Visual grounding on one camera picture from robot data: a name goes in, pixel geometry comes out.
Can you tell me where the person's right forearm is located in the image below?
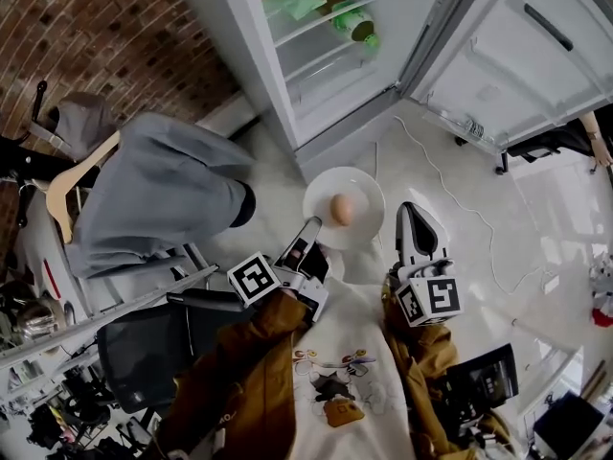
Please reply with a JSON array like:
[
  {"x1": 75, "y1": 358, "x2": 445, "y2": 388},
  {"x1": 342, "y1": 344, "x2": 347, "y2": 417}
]
[{"x1": 380, "y1": 280, "x2": 461, "y2": 402}]

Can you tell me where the white machine with red stripe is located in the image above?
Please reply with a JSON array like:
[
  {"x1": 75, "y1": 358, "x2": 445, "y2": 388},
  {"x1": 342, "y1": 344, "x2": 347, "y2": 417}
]
[{"x1": 16, "y1": 194, "x2": 97, "y2": 320}]

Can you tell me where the green label tea bottle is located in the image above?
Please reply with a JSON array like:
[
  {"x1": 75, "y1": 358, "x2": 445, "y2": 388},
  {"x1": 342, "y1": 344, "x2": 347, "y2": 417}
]
[{"x1": 308, "y1": 0, "x2": 382, "y2": 59}]

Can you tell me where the white power cable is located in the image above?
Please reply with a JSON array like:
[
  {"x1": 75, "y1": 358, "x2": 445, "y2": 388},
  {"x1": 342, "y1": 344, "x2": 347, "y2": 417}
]
[{"x1": 373, "y1": 115, "x2": 547, "y2": 296}]

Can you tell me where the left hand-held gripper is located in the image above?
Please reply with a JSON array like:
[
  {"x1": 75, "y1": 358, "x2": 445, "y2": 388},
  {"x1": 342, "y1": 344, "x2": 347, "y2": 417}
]
[{"x1": 226, "y1": 216, "x2": 331, "y2": 325}]

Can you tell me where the black waist-worn device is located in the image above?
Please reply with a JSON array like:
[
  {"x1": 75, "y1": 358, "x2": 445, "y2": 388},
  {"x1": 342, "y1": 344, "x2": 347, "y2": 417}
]
[{"x1": 440, "y1": 342, "x2": 521, "y2": 430}]

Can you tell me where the white perforated metal rack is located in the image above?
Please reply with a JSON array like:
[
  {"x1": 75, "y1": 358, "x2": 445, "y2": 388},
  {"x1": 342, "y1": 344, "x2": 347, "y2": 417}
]
[{"x1": 0, "y1": 264, "x2": 219, "y2": 402}]

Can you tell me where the black wheel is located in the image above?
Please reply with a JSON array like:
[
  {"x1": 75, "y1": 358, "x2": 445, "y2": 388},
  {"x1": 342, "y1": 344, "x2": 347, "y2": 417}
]
[{"x1": 229, "y1": 182, "x2": 258, "y2": 229}]

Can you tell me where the black mesh office chair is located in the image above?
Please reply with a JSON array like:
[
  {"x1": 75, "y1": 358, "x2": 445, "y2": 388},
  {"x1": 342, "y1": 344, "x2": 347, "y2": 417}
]
[{"x1": 95, "y1": 287, "x2": 250, "y2": 416}]

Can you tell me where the person's left forearm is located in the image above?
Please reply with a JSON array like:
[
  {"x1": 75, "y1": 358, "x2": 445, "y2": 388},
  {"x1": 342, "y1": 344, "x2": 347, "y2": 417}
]
[{"x1": 210, "y1": 287, "x2": 312, "y2": 402}]

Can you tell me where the wooden clothes hanger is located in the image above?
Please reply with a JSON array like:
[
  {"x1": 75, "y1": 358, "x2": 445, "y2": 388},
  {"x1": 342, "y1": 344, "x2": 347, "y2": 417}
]
[{"x1": 46, "y1": 129, "x2": 121, "y2": 244}]

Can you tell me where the brown egg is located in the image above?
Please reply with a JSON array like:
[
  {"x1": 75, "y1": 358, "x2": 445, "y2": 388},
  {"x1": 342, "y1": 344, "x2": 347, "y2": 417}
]
[{"x1": 329, "y1": 193, "x2": 354, "y2": 227}]

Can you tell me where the green plastic bag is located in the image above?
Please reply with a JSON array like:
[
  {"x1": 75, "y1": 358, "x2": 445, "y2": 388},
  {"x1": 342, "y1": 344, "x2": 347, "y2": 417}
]
[{"x1": 261, "y1": 0, "x2": 327, "y2": 21}]

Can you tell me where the black office chair with casters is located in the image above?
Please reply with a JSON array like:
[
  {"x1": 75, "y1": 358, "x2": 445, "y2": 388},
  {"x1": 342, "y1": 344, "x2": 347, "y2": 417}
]
[{"x1": 454, "y1": 122, "x2": 595, "y2": 176}]

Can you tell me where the black monitor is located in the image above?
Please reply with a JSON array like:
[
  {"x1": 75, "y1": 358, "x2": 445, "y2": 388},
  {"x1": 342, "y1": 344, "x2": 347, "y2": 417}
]
[{"x1": 534, "y1": 390, "x2": 604, "y2": 449}]

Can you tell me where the black camera equipment pile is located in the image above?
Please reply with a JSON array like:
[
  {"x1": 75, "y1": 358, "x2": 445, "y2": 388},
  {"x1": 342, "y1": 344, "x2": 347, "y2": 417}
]
[{"x1": 28, "y1": 366, "x2": 145, "y2": 460}]

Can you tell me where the grey coat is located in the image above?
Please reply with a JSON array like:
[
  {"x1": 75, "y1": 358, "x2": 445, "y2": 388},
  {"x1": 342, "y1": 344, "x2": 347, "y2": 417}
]
[{"x1": 64, "y1": 112, "x2": 258, "y2": 280}]

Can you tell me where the grey cap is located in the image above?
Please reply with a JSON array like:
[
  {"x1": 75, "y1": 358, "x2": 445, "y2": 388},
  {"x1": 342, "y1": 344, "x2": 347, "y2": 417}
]
[{"x1": 45, "y1": 91, "x2": 119, "y2": 162}]

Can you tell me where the white refrigerator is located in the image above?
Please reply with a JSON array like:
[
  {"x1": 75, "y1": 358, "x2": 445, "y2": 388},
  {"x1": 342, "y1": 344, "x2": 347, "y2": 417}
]
[{"x1": 167, "y1": 0, "x2": 461, "y2": 184}]

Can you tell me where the white round plate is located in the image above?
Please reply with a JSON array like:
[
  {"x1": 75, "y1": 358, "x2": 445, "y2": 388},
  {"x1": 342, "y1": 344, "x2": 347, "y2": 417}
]
[{"x1": 302, "y1": 166, "x2": 387, "y2": 252}]

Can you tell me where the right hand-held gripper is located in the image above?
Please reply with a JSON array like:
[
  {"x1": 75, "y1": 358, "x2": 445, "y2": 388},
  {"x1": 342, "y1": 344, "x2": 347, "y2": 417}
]
[{"x1": 387, "y1": 201, "x2": 465, "y2": 329}]

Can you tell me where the beige tape roll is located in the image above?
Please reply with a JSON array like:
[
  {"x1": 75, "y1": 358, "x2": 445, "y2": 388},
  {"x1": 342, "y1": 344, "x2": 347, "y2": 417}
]
[{"x1": 18, "y1": 299, "x2": 68, "y2": 334}]

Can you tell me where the person's white printed sweatshirt torso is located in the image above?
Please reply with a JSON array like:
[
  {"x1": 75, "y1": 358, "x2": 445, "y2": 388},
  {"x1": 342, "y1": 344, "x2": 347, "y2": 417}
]
[{"x1": 286, "y1": 275, "x2": 413, "y2": 460}]

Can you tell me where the white refrigerator door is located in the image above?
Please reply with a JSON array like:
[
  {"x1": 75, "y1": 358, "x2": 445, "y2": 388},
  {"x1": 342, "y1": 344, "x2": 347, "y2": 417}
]
[{"x1": 397, "y1": 0, "x2": 613, "y2": 155}]

